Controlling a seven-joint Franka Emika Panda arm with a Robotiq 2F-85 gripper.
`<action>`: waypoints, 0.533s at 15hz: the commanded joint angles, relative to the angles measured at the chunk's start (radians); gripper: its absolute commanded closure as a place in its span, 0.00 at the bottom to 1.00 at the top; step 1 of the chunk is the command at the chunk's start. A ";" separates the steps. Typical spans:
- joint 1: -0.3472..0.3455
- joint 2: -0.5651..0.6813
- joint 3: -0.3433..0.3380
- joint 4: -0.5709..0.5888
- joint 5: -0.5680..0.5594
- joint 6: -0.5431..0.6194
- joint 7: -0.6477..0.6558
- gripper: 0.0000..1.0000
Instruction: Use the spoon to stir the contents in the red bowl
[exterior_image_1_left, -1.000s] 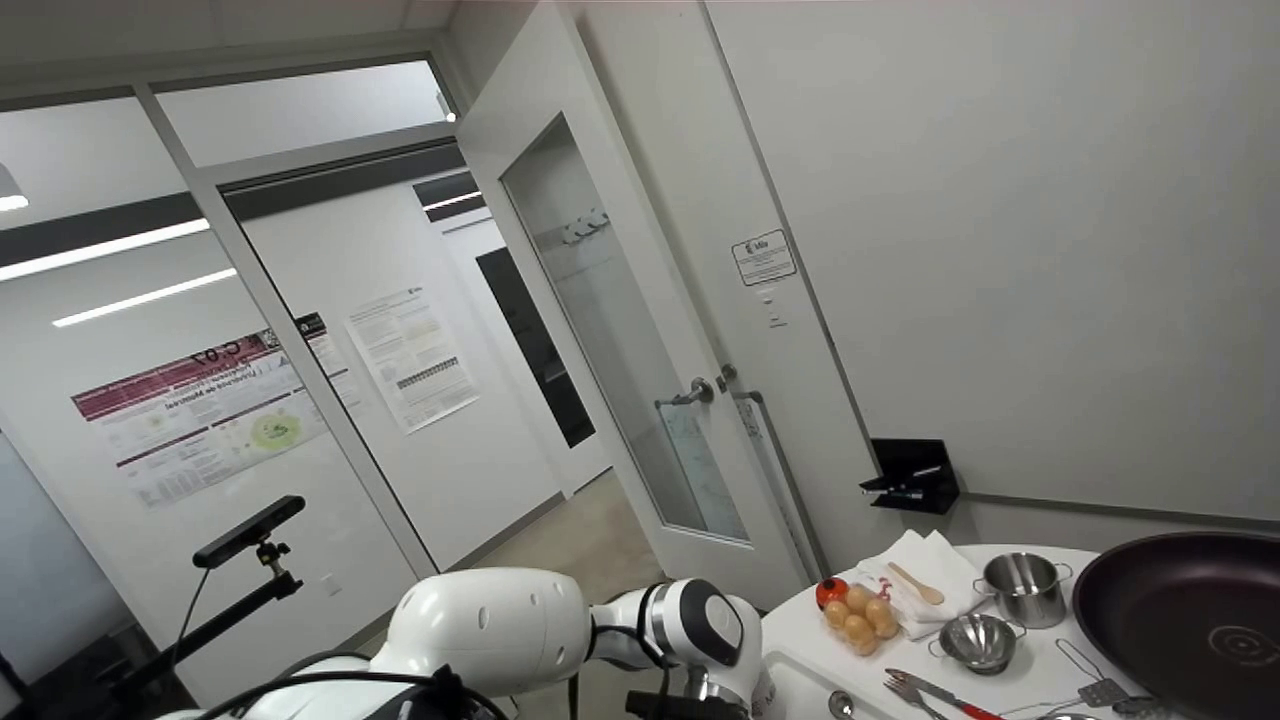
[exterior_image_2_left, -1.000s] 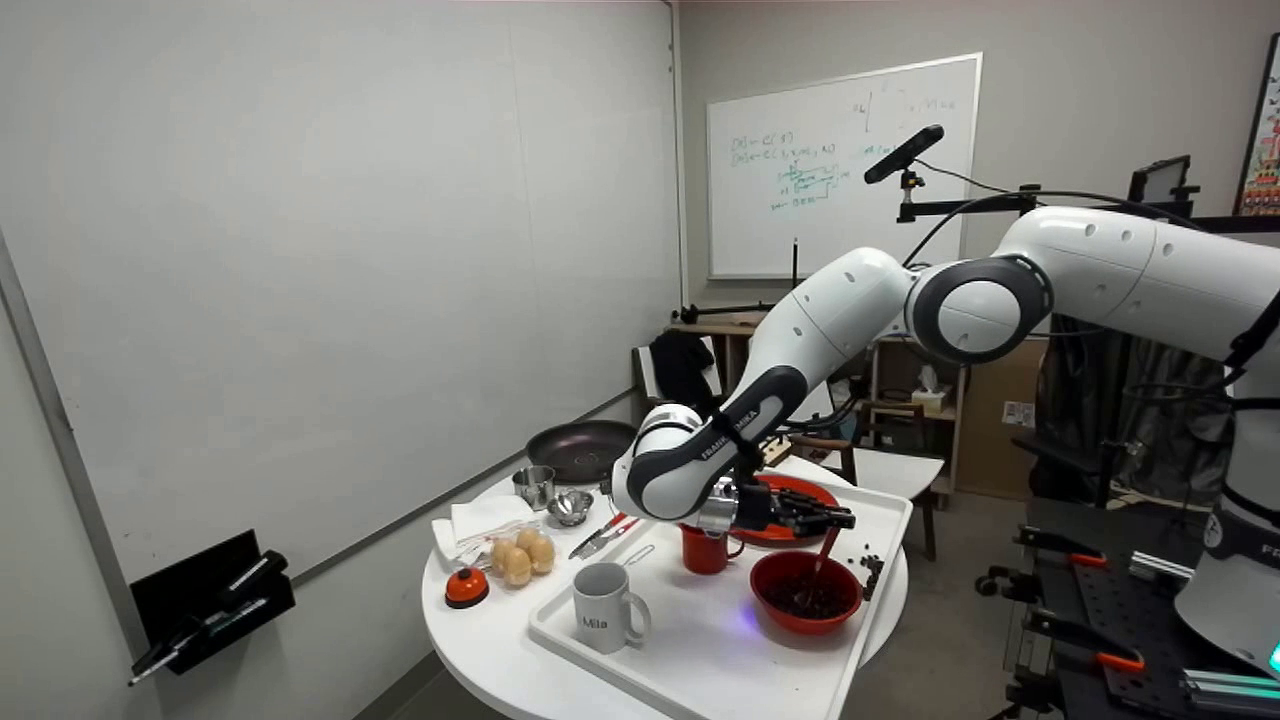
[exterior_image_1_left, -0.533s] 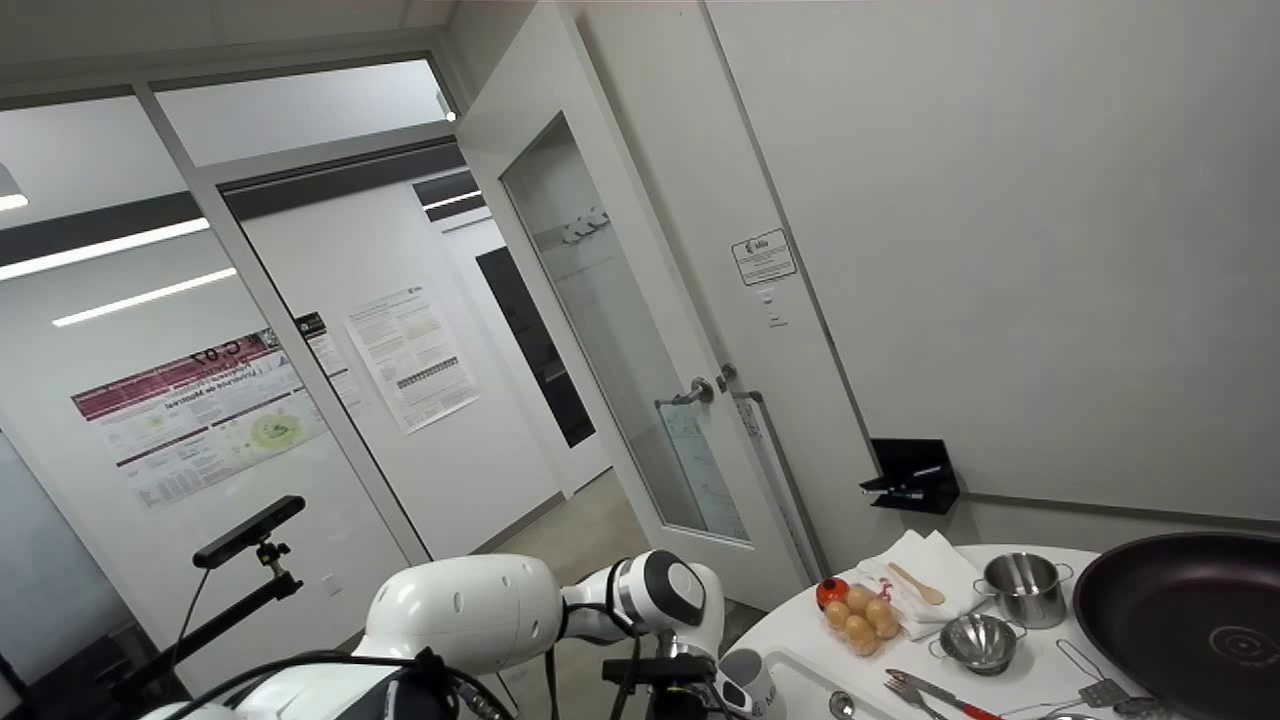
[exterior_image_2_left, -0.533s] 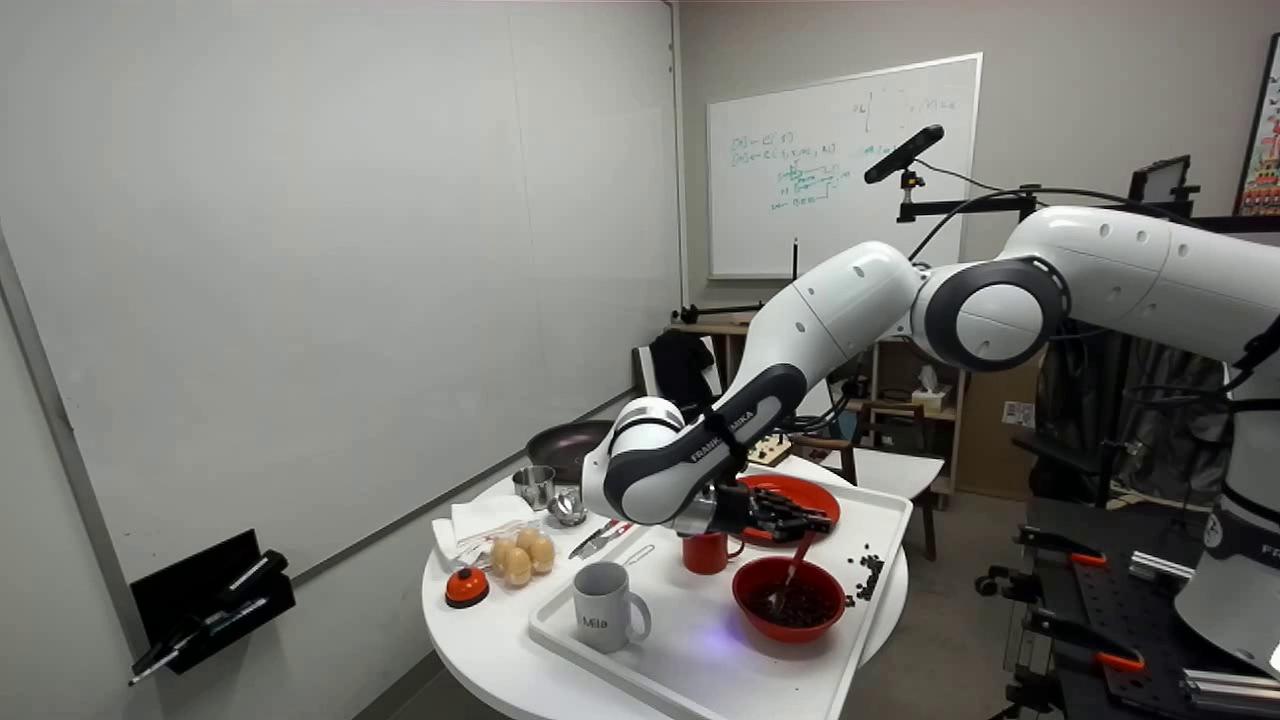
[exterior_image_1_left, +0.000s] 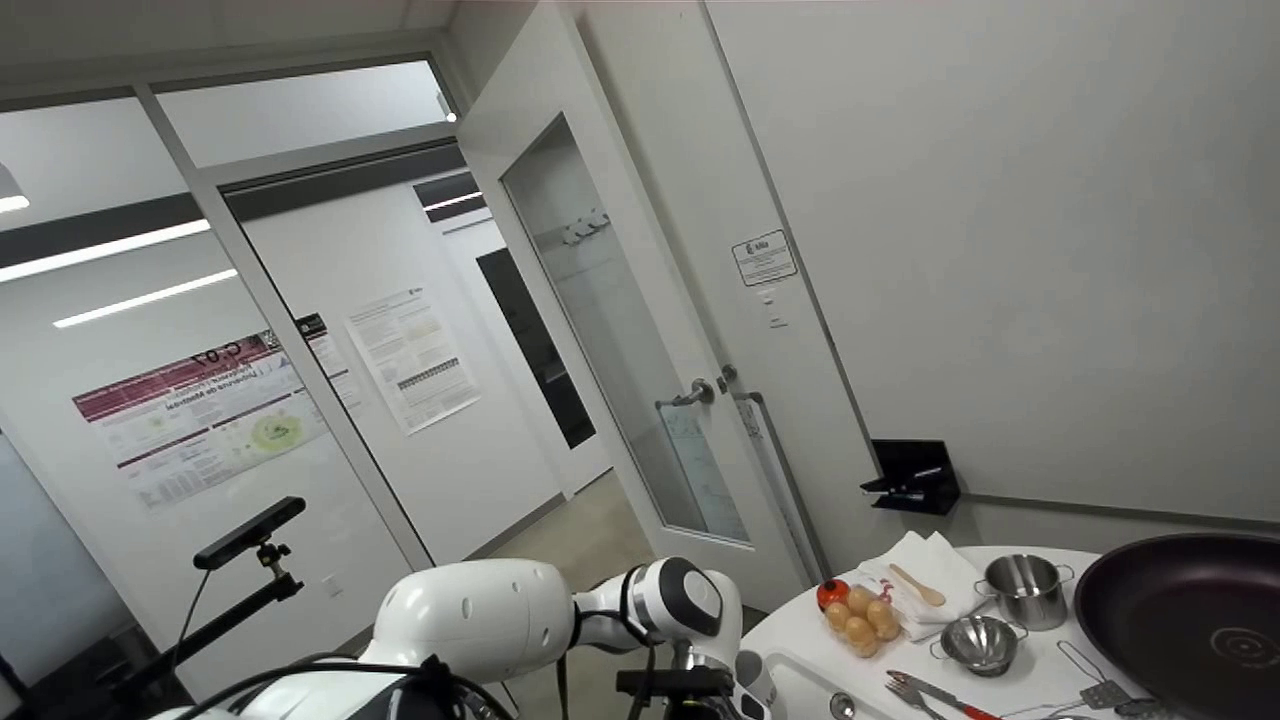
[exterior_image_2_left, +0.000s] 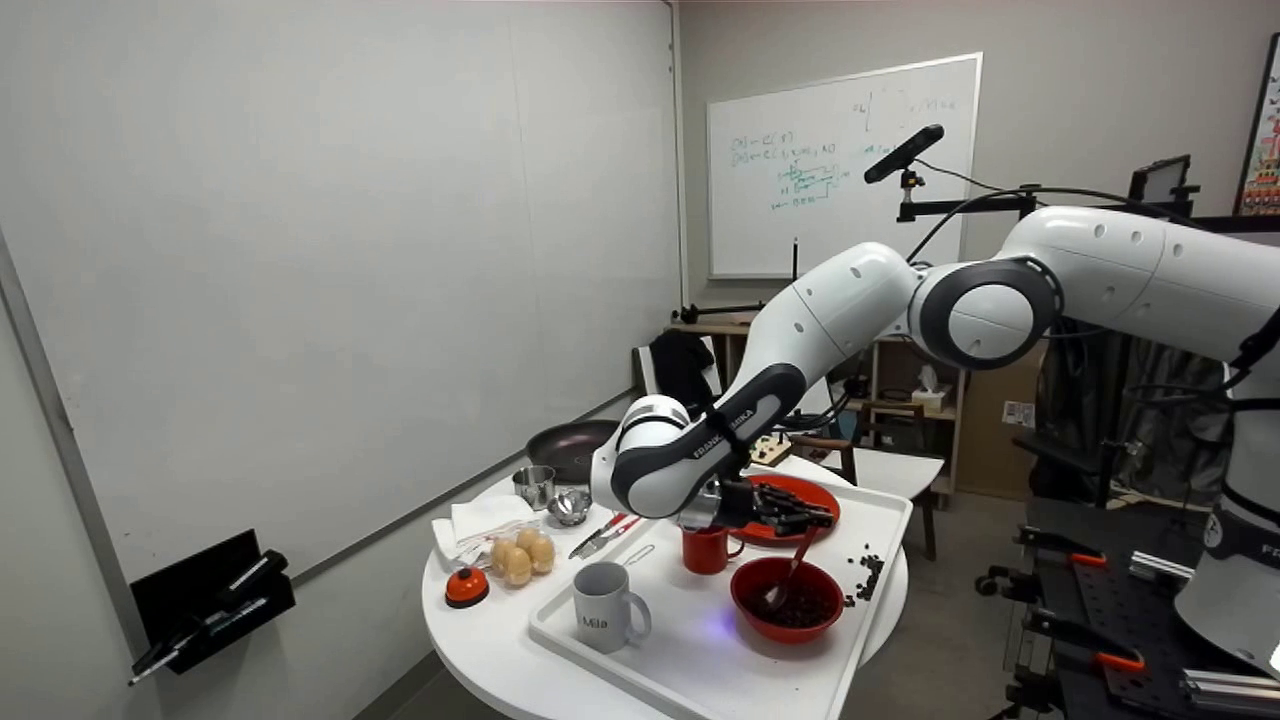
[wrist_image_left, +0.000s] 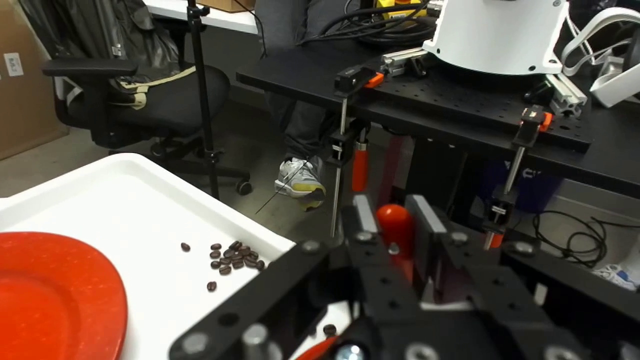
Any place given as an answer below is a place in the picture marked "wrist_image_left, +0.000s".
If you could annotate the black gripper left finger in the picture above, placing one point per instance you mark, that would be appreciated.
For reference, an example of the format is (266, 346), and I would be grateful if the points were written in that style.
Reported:
(361, 227)

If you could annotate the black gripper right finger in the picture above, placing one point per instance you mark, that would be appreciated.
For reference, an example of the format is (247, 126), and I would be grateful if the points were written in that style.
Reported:
(441, 243)

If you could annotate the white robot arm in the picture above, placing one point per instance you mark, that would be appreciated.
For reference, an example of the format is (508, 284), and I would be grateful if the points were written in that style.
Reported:
(492, 32)

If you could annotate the red cylinder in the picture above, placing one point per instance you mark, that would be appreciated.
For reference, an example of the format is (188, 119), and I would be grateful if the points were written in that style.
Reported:
(361, 170)

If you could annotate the white yellow sneaker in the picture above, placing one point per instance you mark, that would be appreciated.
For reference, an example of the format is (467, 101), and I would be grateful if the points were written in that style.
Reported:
(300, 177)

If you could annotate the blue bin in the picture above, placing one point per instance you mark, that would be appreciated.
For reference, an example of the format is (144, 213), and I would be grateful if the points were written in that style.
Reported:
(532, 186)

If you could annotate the seated person grey trousers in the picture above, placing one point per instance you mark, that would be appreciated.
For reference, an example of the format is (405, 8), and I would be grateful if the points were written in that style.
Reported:
(302, 123)

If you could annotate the loose scattered coffee beans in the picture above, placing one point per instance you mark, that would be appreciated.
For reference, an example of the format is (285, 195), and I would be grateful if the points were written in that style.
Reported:
(230, 254)

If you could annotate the orange black bar clamp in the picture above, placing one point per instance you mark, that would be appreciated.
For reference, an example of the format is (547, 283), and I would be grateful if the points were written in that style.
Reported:
(531, 126)
(357, 80)

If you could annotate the yellow emergency stop button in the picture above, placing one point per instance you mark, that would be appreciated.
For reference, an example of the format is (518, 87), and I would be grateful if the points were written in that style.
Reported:
(401, 3)

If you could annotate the white plastic tray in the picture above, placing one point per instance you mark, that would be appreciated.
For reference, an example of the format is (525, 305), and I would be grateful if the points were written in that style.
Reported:
(133, 200)

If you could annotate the black office chair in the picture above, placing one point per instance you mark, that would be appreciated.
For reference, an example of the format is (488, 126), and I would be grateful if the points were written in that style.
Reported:
(167, 101)

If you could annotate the white plastic block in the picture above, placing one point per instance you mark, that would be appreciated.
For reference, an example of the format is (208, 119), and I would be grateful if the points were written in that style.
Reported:
(617, 85)

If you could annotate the cardboard box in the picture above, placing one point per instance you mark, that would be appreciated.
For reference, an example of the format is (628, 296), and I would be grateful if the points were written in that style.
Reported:
(230, 5)
(26, 101)

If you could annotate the white desk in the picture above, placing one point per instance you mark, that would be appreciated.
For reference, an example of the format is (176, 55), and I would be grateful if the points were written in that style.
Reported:
(201, 17)

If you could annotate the red plate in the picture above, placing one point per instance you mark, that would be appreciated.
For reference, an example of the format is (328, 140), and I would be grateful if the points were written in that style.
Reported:
(53, 292)

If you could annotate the aluminium mounting bracket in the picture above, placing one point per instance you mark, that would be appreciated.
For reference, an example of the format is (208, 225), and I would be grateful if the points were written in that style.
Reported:
(403, 61)
(567, 97)

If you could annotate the black camera stand pole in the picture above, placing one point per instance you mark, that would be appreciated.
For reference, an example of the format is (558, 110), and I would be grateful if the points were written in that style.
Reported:
(203, 101)

